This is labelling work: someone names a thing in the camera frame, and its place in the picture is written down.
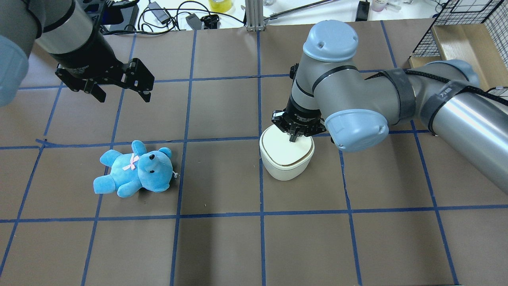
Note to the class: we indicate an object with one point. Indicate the yellow tape roll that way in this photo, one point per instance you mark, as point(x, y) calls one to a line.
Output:
point(220, 6)

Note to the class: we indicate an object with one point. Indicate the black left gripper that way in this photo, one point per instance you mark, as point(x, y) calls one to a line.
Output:
point(85, 55)

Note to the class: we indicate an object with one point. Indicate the long metal rod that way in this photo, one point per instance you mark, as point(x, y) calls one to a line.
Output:
point(298, 9)

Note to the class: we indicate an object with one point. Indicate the white trash can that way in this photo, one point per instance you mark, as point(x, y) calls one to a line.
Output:
point(283, 159)

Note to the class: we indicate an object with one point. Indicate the blue teddy bear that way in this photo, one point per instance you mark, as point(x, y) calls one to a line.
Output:
point(136, 170)

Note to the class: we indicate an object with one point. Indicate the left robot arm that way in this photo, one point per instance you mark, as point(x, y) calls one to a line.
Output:
point(69, 31)

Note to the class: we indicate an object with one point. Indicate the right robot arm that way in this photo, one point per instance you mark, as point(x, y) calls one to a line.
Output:
point(329, 94)

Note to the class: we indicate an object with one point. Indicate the aluminium frame post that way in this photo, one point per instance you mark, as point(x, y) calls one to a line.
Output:
point(254, 15)

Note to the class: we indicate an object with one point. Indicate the black power adapter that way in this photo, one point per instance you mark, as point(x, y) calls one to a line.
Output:
point(160, 14)

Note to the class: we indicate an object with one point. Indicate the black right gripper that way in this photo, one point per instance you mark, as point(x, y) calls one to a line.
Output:
point(302, 114)

